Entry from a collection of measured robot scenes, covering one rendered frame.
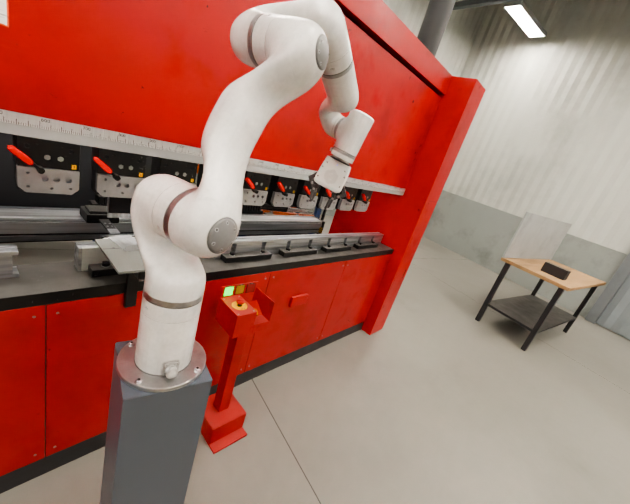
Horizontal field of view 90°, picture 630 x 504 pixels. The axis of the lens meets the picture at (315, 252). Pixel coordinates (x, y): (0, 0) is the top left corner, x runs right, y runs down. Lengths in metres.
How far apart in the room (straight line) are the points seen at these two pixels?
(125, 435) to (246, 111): 0.71
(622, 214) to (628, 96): 2.04
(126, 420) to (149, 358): 0.13
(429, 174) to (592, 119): 5.57
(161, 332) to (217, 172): 0.35
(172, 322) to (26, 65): 0.83
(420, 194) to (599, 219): 5.24
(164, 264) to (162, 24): 0.88
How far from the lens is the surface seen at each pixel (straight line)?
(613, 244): 7.61
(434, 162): 2.81
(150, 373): 0.81
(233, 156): 0.63
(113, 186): 1.34
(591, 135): 8.02
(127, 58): 1.30
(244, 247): 1.74
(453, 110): 2.85
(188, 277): 0.68
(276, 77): 0.66
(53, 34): 1.26
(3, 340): 1.42
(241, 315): 1.44
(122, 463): 0.93
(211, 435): 1.90
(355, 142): 1.08
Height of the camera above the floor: 1.57
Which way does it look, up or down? 19 degrees down
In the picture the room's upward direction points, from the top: 18 degrees clockwise
